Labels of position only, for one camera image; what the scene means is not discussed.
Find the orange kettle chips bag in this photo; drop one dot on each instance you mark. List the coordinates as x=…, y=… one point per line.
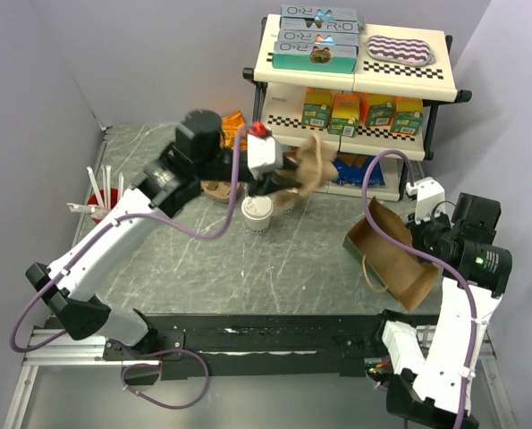
x=231, y=123

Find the white paper coffee cup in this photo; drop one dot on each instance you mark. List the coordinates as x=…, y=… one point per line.
x=257, y=226

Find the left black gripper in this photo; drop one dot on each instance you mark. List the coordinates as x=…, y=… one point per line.
x=276, y=182

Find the dark green paper bag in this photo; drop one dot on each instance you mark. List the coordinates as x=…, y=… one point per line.
x=351, y=248

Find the purple wavy pattern pouch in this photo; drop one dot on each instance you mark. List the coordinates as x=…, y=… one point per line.
x=404, y=51

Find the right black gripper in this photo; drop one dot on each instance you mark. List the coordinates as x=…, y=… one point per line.
x=416, y=229

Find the cream three-tier shelf rack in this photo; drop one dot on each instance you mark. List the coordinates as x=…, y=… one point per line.
x=279, y=94

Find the aluminium rail frame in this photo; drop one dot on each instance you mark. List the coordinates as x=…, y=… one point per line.
x=90, y=352

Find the teal front R&O box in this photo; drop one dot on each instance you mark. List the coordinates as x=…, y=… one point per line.
x=314, y=58

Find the green juice carton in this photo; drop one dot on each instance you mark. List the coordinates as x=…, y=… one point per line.
x=376, y=109
x=408, y=116
x=316, y=110

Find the brown cardboard cup carrier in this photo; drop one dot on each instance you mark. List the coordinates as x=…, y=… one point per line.
x=316, y=169

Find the grey back R&O box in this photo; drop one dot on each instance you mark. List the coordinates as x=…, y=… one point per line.
x=322, y=18

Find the white plastic cup lid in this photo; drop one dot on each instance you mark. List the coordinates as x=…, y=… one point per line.
x=257, y=208

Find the blue snack bag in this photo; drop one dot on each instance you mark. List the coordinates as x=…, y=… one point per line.
x=352, y=168

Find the brown paper bag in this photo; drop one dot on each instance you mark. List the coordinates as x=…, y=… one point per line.
x=409, y=280

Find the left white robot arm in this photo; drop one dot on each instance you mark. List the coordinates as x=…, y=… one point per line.
x=69, y=285

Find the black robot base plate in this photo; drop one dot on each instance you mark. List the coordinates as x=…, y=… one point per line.
x=245, y=345

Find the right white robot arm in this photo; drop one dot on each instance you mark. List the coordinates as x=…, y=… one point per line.
x=433, y=388

